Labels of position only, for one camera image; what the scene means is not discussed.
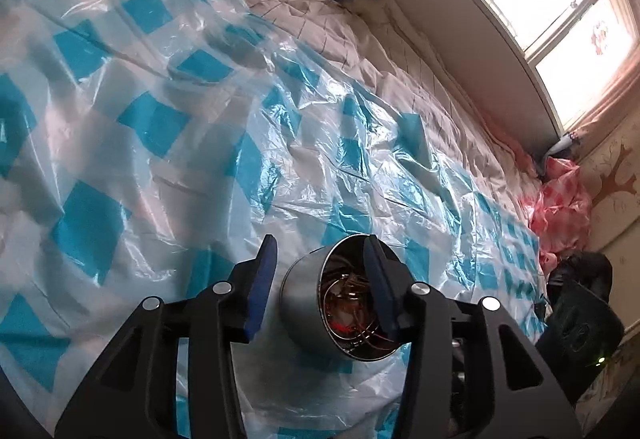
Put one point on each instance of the pink curtain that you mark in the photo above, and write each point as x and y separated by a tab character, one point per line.
620	98

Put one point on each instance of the pink checkered plastic sheet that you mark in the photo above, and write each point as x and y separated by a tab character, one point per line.
559	213

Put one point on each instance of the white striped bed sheet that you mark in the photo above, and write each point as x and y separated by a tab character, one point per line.
373	41

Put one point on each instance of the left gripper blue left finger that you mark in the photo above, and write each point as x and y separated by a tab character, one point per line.
131	389

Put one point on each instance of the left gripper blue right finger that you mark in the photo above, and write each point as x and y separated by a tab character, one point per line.
510	390

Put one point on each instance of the blue white checkered plastic sheet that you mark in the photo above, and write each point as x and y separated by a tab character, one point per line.
149	145

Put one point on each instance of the black bag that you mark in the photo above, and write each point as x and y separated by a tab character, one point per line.
583	331

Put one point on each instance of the round silver metal tin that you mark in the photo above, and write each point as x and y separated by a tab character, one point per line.
346	301

